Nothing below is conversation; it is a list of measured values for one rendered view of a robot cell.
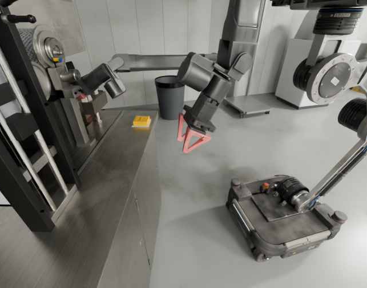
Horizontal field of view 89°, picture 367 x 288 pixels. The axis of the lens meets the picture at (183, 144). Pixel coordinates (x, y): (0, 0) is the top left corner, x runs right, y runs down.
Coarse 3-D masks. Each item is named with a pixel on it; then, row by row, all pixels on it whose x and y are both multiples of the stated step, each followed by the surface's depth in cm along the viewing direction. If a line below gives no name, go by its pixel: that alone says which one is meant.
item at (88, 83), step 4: (92, 72) 71; (84, 76) 75; (88, 76) 71; (92, 76) 71; (80, 80) 71; (84, 80) 72; (88, 80) 71; (92, 80) 71; (96, 80) 71; (76, 84) 70; (80, 84) 70; (84, 84) 72; (88, 84) 72; (92, 84) 72; (96, 84) 73; (100, 84) 74; (84, 88) 71; (88, 88) 73; (92, 88) 74; (96, 88) 78; (84, 92) 71; (88, 92) 72
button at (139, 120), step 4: (136, 116) 96; (140, 116) 96; (144, 116) 96; (148, 116) 96; (136, 120) 92; (140, 120) 92; (144, 120) 92; (148, 120) 94; (136, 124) 91; (140, 124) 91; (144, 124) 91
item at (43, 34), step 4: (44, 32) 59; (48, 32) 60; (40, 36) 57; (44, 36) 59; (48, 36) 60; (52, 36) 62; (40, 40) 57; (44, 40) 59; (40, 44) 57; (40, 48) 57; (40, 52) 58; (44, 52) 59; (44, 56) 59; (44, 60) 59; (48, 60) 61; (48, 64) 61; (52, 64) 62; (56, 64) 64; (60, 64) 66
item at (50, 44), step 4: (48, 40) 59; (52, 40) 60; (56, 40) 62; (44, 44) 59; (48, 44) 59; (52, 44) 60; (56, 44) 62; (60, 44) 64; (44, 48) 59; (48, 48) 59; (52, 48) 60; (56, 48) 62; (60, 48) 64; (48, 52) 59; (52, 52) 60; (48, 56) 60; (52, 56) 60; (56, 56) 62; (60, 56) 64; (52, 60) 62
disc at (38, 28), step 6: (42, 24) 59; (36, 30) 56; (42, 30) 59; (48, 30) 61; (36, 36) 56; (36, 42) 56; (60, 42) 67; (36, 48) 56; (36, 54) 57; (42, 60) 59; (48, 66) 61
